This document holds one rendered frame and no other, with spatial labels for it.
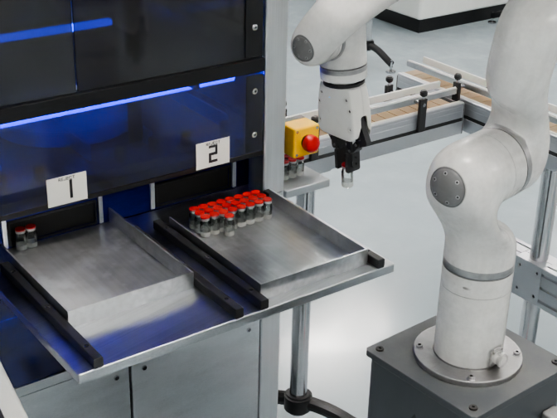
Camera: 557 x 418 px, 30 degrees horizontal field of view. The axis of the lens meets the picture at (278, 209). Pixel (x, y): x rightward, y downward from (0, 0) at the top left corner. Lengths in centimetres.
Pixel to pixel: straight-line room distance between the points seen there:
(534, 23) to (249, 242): 85
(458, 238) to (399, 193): 284
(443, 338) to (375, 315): 182
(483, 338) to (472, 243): 19
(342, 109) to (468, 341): 46
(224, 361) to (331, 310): 118
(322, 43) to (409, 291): 216
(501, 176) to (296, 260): 61
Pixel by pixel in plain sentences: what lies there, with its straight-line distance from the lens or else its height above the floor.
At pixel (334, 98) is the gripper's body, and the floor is 126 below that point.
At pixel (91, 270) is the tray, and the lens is 207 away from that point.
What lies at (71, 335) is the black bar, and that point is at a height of 90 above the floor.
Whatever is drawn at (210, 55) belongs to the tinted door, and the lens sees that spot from 217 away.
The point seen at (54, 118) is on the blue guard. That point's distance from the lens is 203.
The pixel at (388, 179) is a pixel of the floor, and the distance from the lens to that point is 467.
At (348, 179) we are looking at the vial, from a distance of 193.
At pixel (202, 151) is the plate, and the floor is 103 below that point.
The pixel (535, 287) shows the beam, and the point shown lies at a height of 48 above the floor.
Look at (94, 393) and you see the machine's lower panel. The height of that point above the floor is 52.
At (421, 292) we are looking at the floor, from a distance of 379.
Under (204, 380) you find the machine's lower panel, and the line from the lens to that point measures 250.
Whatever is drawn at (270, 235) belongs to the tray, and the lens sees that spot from 219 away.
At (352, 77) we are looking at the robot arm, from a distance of 182.
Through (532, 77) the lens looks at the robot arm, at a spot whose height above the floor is 140.
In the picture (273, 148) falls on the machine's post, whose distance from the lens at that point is 233.
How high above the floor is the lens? 188
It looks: 26 degrees down
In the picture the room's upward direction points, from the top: 1 degrees clockwise
